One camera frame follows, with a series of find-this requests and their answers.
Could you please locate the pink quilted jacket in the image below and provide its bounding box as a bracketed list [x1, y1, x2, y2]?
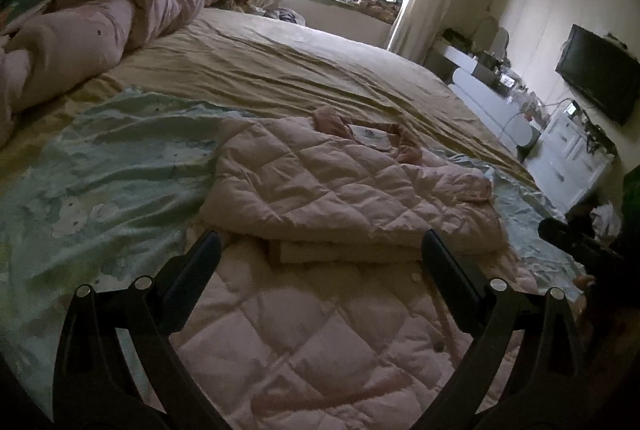
[172, 109, 536, 429]

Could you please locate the white drawer cabinet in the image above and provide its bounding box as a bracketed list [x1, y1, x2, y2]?
[524, 109, 615, 215]

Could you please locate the white curved low bench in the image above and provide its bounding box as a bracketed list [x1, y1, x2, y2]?
[449, 68, 538, 161]

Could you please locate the light blue cartoon blanket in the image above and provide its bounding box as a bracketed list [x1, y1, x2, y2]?
[0, 89, 584, 411]

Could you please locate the grey desk with clutter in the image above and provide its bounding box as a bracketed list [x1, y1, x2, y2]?
[424, 27, 522, 88]

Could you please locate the rolled pink duvet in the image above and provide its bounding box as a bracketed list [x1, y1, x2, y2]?
[1, 0, 206, 143]

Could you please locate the beige bed sheet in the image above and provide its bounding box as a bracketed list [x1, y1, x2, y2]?
[1, 9, 534, 190]

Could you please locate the black wall television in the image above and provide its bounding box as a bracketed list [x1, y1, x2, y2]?
[555, 24, 639, 126]

